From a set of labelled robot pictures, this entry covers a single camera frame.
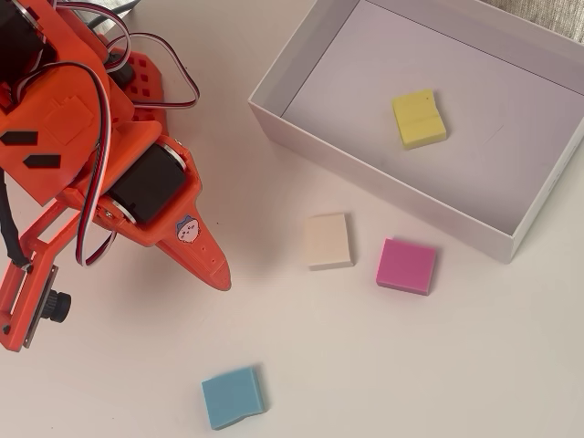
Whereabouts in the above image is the orange camera mount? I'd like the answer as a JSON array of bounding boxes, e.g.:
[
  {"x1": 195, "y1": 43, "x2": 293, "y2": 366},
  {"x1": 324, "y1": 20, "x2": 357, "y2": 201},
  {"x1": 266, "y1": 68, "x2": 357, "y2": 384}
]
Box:
[{"x1": 0, "y1": 184, "x2": 115, "y2": 355}]

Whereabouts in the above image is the orange gripper with sticker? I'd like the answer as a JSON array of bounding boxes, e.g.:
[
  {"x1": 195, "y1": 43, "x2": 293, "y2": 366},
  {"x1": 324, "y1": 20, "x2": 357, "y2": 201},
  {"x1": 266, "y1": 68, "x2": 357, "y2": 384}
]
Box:
[{"x1": 90, "y1": 120, "x2": 233, "y2": 292}]

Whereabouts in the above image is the black camera cable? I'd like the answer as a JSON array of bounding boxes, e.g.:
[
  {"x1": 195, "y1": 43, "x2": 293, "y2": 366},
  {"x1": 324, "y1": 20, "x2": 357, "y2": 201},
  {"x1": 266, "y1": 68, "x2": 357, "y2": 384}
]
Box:
[{"x1": 0, "y1": 171, "x2": 31, "y2": 270}]

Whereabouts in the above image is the blue foam cuboid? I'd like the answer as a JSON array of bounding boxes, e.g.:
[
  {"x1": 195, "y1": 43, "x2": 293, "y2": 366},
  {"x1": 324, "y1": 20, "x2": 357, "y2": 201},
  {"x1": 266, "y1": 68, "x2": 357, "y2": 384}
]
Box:
[{"x1": 201, "y1": 364, "x2": 269, "y2": 432}]

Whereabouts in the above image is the cream foam cuboid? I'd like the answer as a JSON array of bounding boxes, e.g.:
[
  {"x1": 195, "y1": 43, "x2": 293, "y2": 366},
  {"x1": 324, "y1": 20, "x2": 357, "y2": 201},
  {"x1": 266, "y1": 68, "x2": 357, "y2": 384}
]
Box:
[{"x1": 302, "y1": 212, "x2": 356, "y2": 272}]

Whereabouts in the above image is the white cardboard bin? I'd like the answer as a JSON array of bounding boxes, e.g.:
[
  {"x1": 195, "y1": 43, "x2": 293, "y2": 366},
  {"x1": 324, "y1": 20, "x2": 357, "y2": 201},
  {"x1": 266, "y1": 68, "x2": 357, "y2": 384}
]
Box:
[{"x1": 247, "y1": 0, "x2": 584, "y2": 265}]

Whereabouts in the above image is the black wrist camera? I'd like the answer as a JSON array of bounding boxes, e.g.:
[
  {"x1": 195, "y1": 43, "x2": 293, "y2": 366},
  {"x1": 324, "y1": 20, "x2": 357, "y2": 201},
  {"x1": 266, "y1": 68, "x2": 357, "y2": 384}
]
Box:
[{"x1": 25, "y1": 263, "x2": 73, "y2": 349}]

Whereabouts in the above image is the pink foam cuboid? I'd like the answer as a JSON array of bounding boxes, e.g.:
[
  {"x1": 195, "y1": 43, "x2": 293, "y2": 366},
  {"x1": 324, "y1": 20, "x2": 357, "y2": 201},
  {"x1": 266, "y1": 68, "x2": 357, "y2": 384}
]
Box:
[{"x1": 375, "y1": 236, "x2": 438, "y2": 297}]

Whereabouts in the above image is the yellow foam cuboid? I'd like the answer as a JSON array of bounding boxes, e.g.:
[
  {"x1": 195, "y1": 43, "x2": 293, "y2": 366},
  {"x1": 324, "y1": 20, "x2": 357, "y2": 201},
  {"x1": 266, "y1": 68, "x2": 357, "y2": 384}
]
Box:
[{"x1": 391, "y1": 89, "x2": 447, "y2": 151}]

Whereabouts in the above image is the red white black servo cable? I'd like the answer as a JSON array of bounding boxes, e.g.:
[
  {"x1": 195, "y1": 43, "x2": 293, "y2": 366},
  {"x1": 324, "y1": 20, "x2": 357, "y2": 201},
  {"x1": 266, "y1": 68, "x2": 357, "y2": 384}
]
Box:
[
  {"x1": 13, "y1": 61, "x2": 120, "y2": 269},
  {"x1": 54, "y1": 0, "x2": 202, "y2": 110}
]

